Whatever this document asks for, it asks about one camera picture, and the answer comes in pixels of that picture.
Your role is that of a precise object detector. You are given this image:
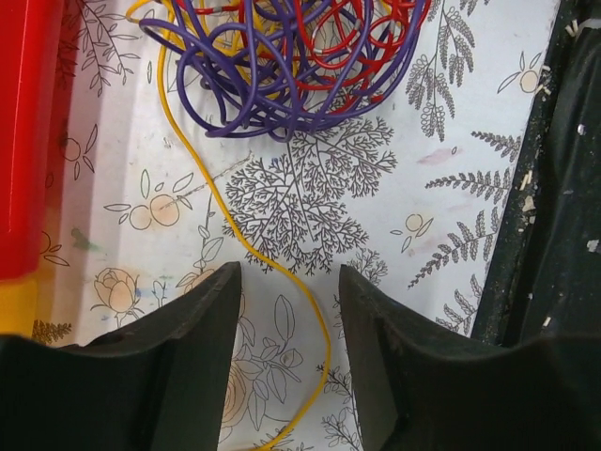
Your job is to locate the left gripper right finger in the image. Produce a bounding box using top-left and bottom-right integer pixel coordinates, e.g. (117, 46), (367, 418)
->
(339, 265), (600, 450)

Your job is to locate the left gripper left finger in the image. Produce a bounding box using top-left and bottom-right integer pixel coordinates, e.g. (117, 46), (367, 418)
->
(1, 262), (241, 450)

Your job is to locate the purple wire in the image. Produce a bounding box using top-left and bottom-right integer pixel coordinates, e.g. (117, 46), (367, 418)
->
(138, 0), (434, 143)

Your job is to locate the yellow plastic bin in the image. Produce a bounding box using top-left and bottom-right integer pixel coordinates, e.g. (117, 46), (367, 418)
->
(0, 273), (38, 338)

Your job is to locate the floral table mat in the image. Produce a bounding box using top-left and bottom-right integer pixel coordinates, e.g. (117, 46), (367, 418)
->
(33, 1), (559, 450)

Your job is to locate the red plastic bin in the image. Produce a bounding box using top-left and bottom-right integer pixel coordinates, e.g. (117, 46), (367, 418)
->
(1, 1), (65, 284)

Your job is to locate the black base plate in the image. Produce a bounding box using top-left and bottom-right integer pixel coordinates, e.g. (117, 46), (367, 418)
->
(471, 1), (600, 346)

